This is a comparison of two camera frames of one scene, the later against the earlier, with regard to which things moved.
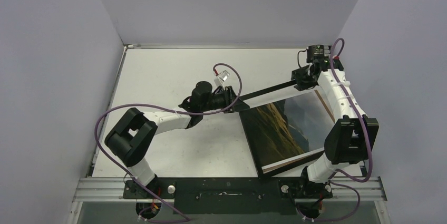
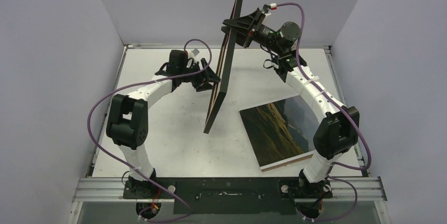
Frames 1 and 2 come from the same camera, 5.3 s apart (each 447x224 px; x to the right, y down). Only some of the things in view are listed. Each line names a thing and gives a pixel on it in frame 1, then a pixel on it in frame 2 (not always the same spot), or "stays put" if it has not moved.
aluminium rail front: [343, 190] stays put
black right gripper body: [299, 81] to [251, 27]
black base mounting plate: [231, 196] stays put
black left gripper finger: [239, 105] to [205, 86]
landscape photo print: [290, 128] stays put
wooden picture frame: [288, 165] to [226, 57]
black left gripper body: [222, 100] to [196, 79]
